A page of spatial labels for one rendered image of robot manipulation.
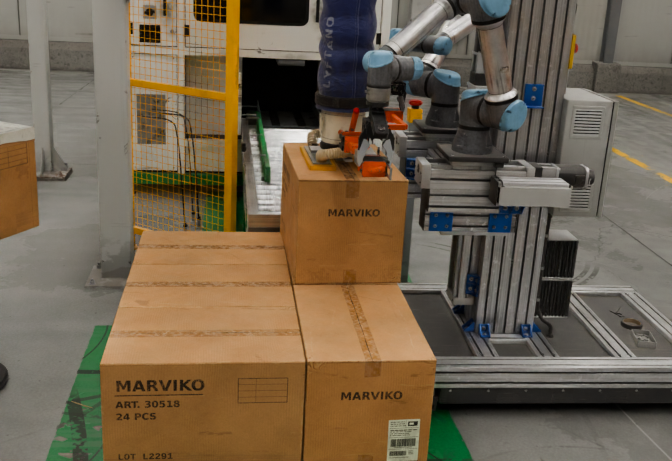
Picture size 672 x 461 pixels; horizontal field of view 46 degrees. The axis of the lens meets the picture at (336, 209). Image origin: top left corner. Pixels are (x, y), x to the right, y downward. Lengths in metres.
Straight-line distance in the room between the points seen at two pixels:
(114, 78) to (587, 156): 2.28
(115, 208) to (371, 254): 1.76
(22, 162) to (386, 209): 1.40
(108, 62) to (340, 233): 1.73
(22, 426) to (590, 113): 2.43
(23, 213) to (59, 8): 9.33
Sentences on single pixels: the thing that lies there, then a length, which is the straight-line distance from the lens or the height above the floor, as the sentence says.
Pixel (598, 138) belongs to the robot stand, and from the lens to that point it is 3.28.
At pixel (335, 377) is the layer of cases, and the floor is 0.49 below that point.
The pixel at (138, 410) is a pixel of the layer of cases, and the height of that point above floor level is 0.39.
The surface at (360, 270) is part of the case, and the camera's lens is 2.98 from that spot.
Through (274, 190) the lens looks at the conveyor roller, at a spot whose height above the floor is 0.55.
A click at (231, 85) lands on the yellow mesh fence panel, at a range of 4.18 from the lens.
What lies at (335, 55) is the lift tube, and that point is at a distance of 2.99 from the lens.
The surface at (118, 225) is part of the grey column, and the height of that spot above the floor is 0.32.
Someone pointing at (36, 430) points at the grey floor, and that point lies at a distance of 3.21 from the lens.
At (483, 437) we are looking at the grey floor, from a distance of 3.19.
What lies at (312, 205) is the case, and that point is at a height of 0.85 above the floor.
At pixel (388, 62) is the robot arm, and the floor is 1.40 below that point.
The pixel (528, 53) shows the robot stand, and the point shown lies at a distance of 3.18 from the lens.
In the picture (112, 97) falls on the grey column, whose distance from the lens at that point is 4.18.
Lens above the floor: 1.67
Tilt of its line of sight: 17 degrees down
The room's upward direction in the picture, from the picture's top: 3 degrees clockwise
